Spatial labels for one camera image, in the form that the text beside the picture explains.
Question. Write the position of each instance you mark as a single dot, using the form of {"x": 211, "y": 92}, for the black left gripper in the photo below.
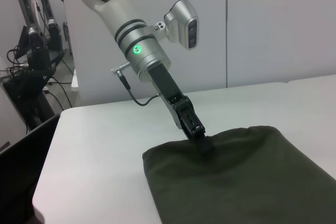
{"x": 166, "y": 90}

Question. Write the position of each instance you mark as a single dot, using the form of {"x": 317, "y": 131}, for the dark green t-shirt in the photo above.
{"x": 236, "y": 176}

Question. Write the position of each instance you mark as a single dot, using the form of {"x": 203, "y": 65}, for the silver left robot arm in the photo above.
{"x": 118, "y": 16}

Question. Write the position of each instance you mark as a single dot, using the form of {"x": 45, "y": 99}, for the white box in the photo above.
{"x": 75, "y": 78}

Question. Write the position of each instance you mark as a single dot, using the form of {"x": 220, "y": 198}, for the black equipment stand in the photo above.
{"x": 34, "y": 77}

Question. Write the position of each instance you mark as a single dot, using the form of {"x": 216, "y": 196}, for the black monitor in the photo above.
{"x": 23, "y": 176}

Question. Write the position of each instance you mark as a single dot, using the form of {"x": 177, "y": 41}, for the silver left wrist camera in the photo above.
{"x": 183, "y": 24}

